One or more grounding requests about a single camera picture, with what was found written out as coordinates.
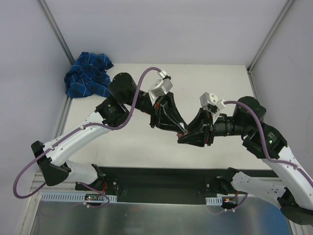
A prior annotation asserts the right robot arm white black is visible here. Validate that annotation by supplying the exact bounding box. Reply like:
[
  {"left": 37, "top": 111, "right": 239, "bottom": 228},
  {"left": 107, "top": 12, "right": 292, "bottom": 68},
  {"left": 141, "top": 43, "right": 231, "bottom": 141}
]
[{"left": 178, "top": 95, "right": 313, "bottom": 225}]

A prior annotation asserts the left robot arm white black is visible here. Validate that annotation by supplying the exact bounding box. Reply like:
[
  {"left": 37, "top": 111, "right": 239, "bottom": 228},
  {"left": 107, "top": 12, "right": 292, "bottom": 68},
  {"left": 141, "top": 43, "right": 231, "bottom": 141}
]
[{"left": 31, "top": 70, "right": 187, "bottom": 190}]

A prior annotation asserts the blue plaid cloth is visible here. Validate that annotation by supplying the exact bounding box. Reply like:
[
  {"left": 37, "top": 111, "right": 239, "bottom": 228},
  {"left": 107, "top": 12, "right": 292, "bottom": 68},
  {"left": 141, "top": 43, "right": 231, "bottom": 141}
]
[{"left": 64, "top": 52, "right": 114, "bottom": 98}]

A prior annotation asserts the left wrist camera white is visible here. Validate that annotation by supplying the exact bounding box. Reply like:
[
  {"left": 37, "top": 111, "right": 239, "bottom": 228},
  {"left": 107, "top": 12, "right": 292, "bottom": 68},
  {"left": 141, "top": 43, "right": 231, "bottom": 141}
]
[{"left": 148, "top": 70, "right": 173, "bottom": 105}]

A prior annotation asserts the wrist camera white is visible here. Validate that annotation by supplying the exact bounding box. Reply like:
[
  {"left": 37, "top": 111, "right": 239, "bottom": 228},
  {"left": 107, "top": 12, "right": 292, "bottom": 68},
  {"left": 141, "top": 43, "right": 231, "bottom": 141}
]
[
  {"left": 148, "top": 70, "right": 173, "bottom": 105},
  {"left": 200, "top": 92, "right": 226, "bottom": 124}
]

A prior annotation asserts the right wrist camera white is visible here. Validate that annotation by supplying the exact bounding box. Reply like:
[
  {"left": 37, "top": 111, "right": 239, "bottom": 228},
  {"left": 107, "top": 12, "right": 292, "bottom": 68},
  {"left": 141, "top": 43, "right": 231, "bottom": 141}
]
[{"left": 200, "top": 92, "right": 226, "bottom": 124}]

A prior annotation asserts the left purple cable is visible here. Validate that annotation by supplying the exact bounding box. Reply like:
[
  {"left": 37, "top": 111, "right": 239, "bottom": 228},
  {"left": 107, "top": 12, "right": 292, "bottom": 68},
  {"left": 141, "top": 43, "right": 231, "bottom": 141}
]
[{"left": 12, "top": 67, "right": 163, "bottom": 199}]

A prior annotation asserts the purple cable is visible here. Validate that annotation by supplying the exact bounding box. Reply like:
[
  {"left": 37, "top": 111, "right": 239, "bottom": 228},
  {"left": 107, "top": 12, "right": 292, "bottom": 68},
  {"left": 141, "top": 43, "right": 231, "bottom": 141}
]
[
  {"left": 12, "top": 67, "right": 163, "bottom": 199},
  {"left": 224, "top": 100, "right": 313, "bottom": 189}
]

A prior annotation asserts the right white cable duct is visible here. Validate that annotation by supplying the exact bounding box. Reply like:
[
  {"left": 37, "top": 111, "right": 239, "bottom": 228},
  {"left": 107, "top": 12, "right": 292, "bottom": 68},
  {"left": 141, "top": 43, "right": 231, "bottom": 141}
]
[{"left": 205, "top": 196, "right": 223, "bottom": 206}]

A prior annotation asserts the white cable duct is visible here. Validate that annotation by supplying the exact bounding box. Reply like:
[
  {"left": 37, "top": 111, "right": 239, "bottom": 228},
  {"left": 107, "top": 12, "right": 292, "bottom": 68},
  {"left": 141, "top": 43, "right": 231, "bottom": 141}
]
[
  {"left": 41, "top": 192, "right": 108, "bottom": 203},
  {"left": 205, "top": 196, "right": 223, "bottom": 206}
]

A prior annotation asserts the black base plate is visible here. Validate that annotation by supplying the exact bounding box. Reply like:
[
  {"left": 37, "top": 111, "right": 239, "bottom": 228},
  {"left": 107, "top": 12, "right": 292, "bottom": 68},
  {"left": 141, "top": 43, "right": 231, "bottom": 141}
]
[{"left": 46, "top": 165, "right": 260, "bottom": 204}]

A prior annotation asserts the right aluminium frame post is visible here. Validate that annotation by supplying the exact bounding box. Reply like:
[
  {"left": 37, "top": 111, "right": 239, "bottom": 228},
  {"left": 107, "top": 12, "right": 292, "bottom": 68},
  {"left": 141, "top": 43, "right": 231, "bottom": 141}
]
[{"left": 246, "top": 0, "right": 296, "bottom": 75}]

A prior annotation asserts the aluminium frame post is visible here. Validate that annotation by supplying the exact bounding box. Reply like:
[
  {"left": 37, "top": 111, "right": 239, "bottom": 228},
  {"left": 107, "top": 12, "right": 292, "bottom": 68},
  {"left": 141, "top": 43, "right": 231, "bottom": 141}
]
[
  {"left": 246, "top": 0, "right": 296, "bottom": 75},
  {"left": 37, "top": 0, "right": 75, "bottom": 65}
]

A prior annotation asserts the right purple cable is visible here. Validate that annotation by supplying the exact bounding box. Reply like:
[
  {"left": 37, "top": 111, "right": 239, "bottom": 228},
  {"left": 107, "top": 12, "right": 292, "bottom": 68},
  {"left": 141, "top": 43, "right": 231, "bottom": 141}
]
[{"left": 224, "top": 100, "right": 313, "bottom": 189}]

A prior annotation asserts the left aluminium frame post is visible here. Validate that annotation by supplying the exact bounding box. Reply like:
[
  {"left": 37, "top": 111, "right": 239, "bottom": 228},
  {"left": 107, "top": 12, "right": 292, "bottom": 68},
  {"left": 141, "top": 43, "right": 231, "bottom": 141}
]
[{"left": 37, "top": 0, "right": 75, "bottom": 65}]

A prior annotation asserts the left white cable duct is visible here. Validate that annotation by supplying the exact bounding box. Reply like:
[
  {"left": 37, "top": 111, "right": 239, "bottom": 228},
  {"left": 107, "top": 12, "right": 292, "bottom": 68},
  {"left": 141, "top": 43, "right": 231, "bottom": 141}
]
[{"left": 41, "top": 192, "right": 108, "bottom": 203}]

